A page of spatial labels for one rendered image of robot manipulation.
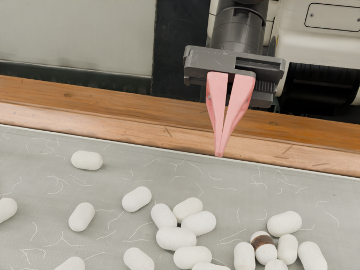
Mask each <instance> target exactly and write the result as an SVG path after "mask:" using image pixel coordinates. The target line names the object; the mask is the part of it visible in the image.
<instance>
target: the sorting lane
mask: <svg viewBox="0 0 360 270"><path fill-rule="evenodd" d="M77 151H87V152H95V153H98V154H100V155H101V156H102V159H103V164H102V166H101V167H100V168H99V169H97V170H88V169H81V168H77V167H75V166H74V165H73V164H72V161H71V158H72V156H73V154H74V153H75V152H77ZM140 186H144V187H147V188H148V189H149V190H150V192H151V194H152V198H151V200H150V202H149V203H148V204H146V205H145V206H143V207H141V208H140V209H138V210H137V211H135V212H128V211H126V210H125V209H124V208H123V205H122V200H123V197H124V196H125V195H126V194H128V193H129V192H131V191H133V190H135V189H136V188H138V187H140ZM3 198H11V199H13V200H14V201H15V202H16V203H17V211H16V213H15V214H14V215H13V216H12V217H10V218H8V219H7V220H5V221H3V222H2V223H0V270H54V269H55V268H57V267H58V266H60V265H61V264H62V263H64V262H65V261H67V260H68V259H69V258H71V257H79V258H81V259H82V260H83V261H84V263H85V270H131V269H130V268H128V267H127V265H126V264H125V263H124V253H125V252H126V251H127V250H128V249H130V248H138V249H140V250H141V251H142V252H143V253H145V254H146V255H148V256H149V257H150V258H151V259H152V260H153V262H154V270H192V269H181V268H179V267H177V266H176V264H175V263H174V253H175V252H176V251H173V250H167V249H163V248H162V247H160V246H159V245H158V243H157V241H156V234H157V232H158V230H159V228H158V227H157V225H156V224H155V222H154V221H153V219H152V217H151V210H152V208H153V207H154V206H155V205H156V204H165V205H167V206H168V207H169V208H170V210H171V211H172V212H173V209H174V207H175V206H176V205H178V204H179V203H181V202H183V201H185V200H187V199H189V198H197V199H199V200H200V201H201V202H202V206H203V209H202V211H208V212H211V213H212V214H213V215H214V216H215V218H216V225H215V228H214V229H213V230H212V231H210V232H207V233H205V234H202V235H200V236H197V237H196V239H197V242H196V246H204V247H206V248H208V249H209V250H210V252H211V254H212V261H211V264H215V265H219V266H226V267H228V268H230V269H231V270H235V266H234V249H235V247H236V245H237V244H239V243H241V242H247V243H249V244H251V243H250V239H251V237H252V235H253V234H254V233H255V232H257V231H264V232H266V233H268V234H269V235H270V236H271V238H272V240H273V242H274V244H275V246H276V248H277V249H278V241H279V238H280V237H275V236H273V235H271V234H270V233H269V231H268V229H267V222H268V220H269V219H270V218H271V217H272V216H275V215H278V214H282V213H285V212H287V211H293V212H296V213H297V214H298V215H299V216H300V217H301V219H302V226H301V228H300V229H299V230H298V231H296V232H293V233H291V234H290V235H293V236H294V237H295V238H296V239H297V241H298V248H299V246H300V245H301V244H302V243H304V242H308V241H309V242H314V243H315V244H317V245H318V246H319V248H320V250H321V253H322V255H323V257H324V258H325V260H326V262H327V270H360V178H353V177H346V176H339V175H332V174H326V173H321V172H314V171H307V170H300V169H293V168H286V167H279V166H272V165H268V164H261V163H254V162H247V161H240V160H233V159H226V158H221V157H214V156H208V155H201V154H194V153H187V152H180V151H173V150H168V149H161V148H155V147H147V146H140V145H134V144H127V143H122V142H115V141H109V140H101V139H94V138H87V137H81V136H73V135H69V134H62V133H55V132H48V131H41V130H34V129H27V128H23V127H16V126H9V125H2V124H0V200H1V199H3ZM81 203H90V204H91V205H92V206H93V207H94V209H95V214H94V217H93V218H92V220H91V221H90V223H89V224H88V226H87V227H86V229H84V230H83V231H74V230H72V229H71V228H70V226H69V218H70V216H71V214H72V213H73V212H74V210H75V209H76V208H77V206H78V205H79V204H81ZM287 267H288V270H305V269H304V266H303V264H302V262H301V260H300V258H299V256H298V249H297V258H296V260H295V262H293V263H292V264H290V265H287Z"/></svg>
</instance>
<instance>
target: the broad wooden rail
mask: <svg viewBox="0 0 360 270"><path fill-rule="evenodd" d="M0 124H2V125H9V126H16V127H20V128H27V129H34V130H41V131H48V132H55V133H62V134H69V135H73V136H81V137H87V138H94V139H101V140H109V141H115V142H119V143H127V144H134V145H140V146H147V147H155V148H161V149H168V150H173V151H180V152H187V153H194V154H201V155H208V156H214V157H217V156H215V148H214V130H213V127H212V123H211V119H210V117H209V113H208V110H207V106H206V103H200V102H192V101H185V100H177V99H170V98H165V97H154V96H148V95H142V94H134V93H127V92H119V91H111V90H107V89H99V88H91V87H84V86H76V85H69V84H61V83H56V82H48V81H41V80H34V79H26V78H18V77H10V76H3V75H0ZM221 158H226V159H233V160H240V161H247V162H254V163H261V164H268V165H272V166H279V167H286V168H293V169H300V170H307V171H314V172H318V173H326V174H332V175H339V176H346V177H353V178H360V125H359V124H351V123H344V122H336V121H328V120H324V119H316V118H308V117H301V116H293V115H286V114H278V113H273V112H265V111H258V110H251V109H248V110H247V111H246V113H245V114H244V116H243V117H242V118H241V120H240V121H239V123H238V124H237V126H236V127H235V128H234V130H233V132H232V133H231V135H230V137H229V140H228V142H227V145H226V148H225V150H224V153H223V156H222V157H221Z"/></svg>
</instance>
